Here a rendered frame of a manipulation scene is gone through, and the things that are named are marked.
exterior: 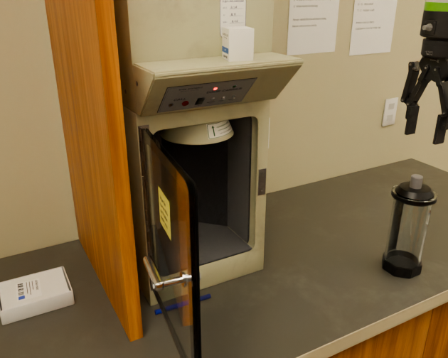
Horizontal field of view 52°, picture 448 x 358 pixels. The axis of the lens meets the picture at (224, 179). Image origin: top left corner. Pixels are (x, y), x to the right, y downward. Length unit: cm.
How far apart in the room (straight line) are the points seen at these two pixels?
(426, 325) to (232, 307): 54
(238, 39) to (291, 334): 63
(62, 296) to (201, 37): 67
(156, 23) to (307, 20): 82
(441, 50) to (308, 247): 63
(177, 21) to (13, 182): 69
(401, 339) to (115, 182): 84
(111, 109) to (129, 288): 37
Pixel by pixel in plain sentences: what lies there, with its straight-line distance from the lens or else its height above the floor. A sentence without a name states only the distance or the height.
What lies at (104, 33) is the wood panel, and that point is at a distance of 80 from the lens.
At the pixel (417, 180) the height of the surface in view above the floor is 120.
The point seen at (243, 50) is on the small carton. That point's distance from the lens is 92.
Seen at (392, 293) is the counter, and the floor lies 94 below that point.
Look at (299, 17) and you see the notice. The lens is 163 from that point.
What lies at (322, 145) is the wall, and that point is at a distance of 182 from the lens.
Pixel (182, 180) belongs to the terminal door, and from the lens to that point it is 67.
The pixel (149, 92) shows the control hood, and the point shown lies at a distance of 85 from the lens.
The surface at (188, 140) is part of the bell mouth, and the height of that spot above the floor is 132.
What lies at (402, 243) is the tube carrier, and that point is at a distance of 126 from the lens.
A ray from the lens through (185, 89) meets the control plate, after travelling 87.
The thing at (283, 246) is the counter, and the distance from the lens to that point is 137.
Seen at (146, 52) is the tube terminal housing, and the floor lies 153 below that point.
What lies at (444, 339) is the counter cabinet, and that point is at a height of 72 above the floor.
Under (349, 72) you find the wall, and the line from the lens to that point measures 182.
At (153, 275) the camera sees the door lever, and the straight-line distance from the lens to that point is 78.
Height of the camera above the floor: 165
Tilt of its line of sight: 23 degrees down
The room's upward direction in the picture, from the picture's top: straight up
